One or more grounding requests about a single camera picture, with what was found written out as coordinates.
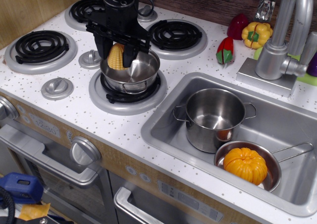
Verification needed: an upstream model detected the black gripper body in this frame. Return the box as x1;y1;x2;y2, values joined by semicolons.
85;1;150;53

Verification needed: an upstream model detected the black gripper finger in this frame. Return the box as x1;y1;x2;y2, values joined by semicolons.
123;44;139;68
94;35;113;59

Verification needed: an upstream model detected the yellow toy corn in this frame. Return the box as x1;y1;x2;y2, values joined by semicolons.
107;43;125;70

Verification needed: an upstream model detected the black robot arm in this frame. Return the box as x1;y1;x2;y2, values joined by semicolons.
85;0;151;68

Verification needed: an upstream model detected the silver stove knob middle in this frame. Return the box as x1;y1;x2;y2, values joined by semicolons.
78;50;102;69

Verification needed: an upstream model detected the silver stove knob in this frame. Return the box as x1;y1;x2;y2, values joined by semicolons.
41;77;74;101
78;50;102;69
137;5;158;23

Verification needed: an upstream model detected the small steel pan on stove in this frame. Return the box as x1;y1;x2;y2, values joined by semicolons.
101;51;160;95

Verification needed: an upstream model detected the silver stove knob back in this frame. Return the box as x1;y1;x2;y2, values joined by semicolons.
137;5;158;23

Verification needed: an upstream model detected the silver stove knob front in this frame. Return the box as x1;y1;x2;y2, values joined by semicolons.
41;77;74;101

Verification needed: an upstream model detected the back left black burner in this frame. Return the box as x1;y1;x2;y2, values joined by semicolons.
64;0;105;31

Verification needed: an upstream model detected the black burner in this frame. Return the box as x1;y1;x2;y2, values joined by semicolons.
89;70;167;115
64;0;105;31
4;30;77;75
146;19;208;60

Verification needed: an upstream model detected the back right black burner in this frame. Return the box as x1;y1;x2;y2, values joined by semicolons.
146;19;208;60

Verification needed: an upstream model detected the front right black burner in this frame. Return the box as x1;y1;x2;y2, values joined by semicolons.
89;70;167;115

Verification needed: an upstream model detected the front left black burner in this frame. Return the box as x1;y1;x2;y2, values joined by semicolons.
4;30;77;75

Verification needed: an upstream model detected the red toy chili pepper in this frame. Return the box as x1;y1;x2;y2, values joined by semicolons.
216;37;234;65

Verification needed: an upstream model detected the steel pot in sink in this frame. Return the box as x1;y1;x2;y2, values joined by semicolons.
173;88;258;153

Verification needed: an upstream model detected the silver oven dial knob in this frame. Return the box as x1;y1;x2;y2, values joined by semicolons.
69;136;102;167

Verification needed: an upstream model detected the dark red toy pepper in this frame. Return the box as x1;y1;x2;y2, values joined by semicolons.
227;13;249;40

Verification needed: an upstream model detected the silver left edge knob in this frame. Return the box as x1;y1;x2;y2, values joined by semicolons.
0;96;19;120

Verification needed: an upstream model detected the yellow toy bell pepper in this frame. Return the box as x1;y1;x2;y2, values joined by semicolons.
241;22;273;49

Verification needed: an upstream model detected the silver toy faucet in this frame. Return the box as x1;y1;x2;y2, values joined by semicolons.
236;0;317;97

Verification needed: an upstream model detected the orange toy pumpkin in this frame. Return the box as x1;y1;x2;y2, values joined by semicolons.
223;148;268;185

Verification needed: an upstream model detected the blue clamp tool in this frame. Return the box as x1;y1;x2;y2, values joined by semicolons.
0;172;44;204

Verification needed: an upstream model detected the purple toy eggplant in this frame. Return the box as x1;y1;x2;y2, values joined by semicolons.
307;53;317;77

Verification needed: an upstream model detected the yellow cloth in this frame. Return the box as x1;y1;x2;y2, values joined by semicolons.
18;203;51;221

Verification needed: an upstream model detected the silver oven door handle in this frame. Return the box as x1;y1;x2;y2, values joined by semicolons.
0;125;99;188

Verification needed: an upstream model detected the silver dishwasher door handle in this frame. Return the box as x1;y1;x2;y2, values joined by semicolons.
113;187;162;224

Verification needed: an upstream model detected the black cable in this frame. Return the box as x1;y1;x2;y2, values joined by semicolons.
0;185;16;224

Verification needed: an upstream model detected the steel saucepan with handle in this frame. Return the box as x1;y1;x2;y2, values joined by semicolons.
214;141;314;192

